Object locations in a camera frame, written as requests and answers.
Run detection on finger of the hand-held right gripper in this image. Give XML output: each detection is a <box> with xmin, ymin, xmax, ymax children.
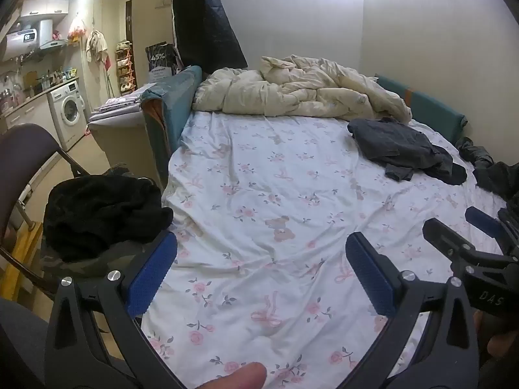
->
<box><xmin>422</xmin><ymin>218</ymin><xmax>487</xmax><ymax>269</ymax></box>
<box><xmin>465</xmin><ymin>206</ymin><xmax>519</xmax><ymax>250</ymax></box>

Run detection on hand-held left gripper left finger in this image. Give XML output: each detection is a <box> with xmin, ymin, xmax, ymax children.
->
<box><xmin>44</xmin><ymin>230</ymin><xmax>191</xmax><ymax>389</ymax></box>

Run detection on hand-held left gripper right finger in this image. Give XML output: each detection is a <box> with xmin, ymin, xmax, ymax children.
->
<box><xmin>344</xmin><ymin>232</ymin><xmax>481</xmax><ymax>389</ymax></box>

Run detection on grey pants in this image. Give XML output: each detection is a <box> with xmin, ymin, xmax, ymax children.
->
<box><xmin>347</xmin><ymin>117</ymin><xmax>455</xmax><ymax>182</ymax></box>

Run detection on person's right hand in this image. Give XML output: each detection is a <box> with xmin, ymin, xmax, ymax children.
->
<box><xmin>475</xmin><ymin>310</ymin><xmax>519</xmax><ymax>389</ymax></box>

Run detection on person's left hand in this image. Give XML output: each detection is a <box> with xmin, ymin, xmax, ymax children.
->
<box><xmin>201</xmin><ymin>362</ymin><xmax>268</xmax><ymax>389</ymax></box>

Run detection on dark green garment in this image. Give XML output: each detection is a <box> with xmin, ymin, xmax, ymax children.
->
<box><xmin>455</xmin><ymin>137</ymin><xmax>519</xmax><ymax>207</ymax></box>

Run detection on black fuzzy garment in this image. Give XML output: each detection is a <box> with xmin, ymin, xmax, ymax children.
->
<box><xmin>42</xmin><ymin>174</ymin><xmax>174</xmax><ymax>263</ymax></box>

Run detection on grey covered table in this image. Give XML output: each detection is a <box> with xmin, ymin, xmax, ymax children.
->
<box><xmin>88</xmin><ymin>85</ymin><xmax>163</xmax><ymax>187</ymax></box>

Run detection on floral bed sheet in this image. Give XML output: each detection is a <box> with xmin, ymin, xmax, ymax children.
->
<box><xmin>140</xmin><ymin>109</ymin><xmax>512</xmax><ymax>389</ymax></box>

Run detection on dark folding chair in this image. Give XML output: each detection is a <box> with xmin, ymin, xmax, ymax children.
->
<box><xmin>0</xmin><ymin>124</ymin><xmax>92</xmax><ymax>292</ymax></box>

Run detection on white washing machine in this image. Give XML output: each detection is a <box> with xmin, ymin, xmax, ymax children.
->
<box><xmin>46</xmin><ymin>80</ymin><xmax>87</xmax><ymax>150</ymax></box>

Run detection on shoe rack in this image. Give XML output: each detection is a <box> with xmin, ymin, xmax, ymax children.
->
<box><xmin>115</xmin><ymin>41</ymin><xmax>135</xmax><ymax>93</ymax></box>

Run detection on cream duvet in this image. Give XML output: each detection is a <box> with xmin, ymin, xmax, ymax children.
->
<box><xmin>192</xmin><ymin>54</ymin><xmax>413</xmax><ymax>124</ymax></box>

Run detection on kitchen counter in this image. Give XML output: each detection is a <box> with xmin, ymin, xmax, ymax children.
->
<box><xmin>0</xmin><ymin>75</ymin><xmax>79</xmax><ymax>134</ymax></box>

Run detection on black printed paper bag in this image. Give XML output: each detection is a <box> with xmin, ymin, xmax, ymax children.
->
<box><xmin>145</xmin><ymin>41</ymin><xmax>181</xmax><ymax>84</ymax></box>

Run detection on hanging beige cloth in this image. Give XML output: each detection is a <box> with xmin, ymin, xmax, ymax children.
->
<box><xmin>85</xmin><ymin>29</ymin><xmax>109</xmax><ymax>63</ymax></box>

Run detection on hanging plastic bags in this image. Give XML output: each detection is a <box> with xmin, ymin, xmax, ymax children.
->
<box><xmin>68</xmin><ymin>15</ymin><xmax>88</xmax><ymax>43</ymax></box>

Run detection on hanging dark garment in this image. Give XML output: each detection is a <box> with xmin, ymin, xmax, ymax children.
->
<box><xmin>172</xmin><ymin>0</ymin><xmax>249</xmax><ymax>74</ymax></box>

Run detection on white water heater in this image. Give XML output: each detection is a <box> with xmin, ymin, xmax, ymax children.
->
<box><xmin>4</xmin><ymin>19</ymin><xmax>53</xmax><ymax>61</ymax></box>

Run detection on white wall cabinet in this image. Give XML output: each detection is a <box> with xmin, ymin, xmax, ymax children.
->
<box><xmin>20</xmin><ymin>0</ymin><xmax>69</xmax><ymax>19</ymax></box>

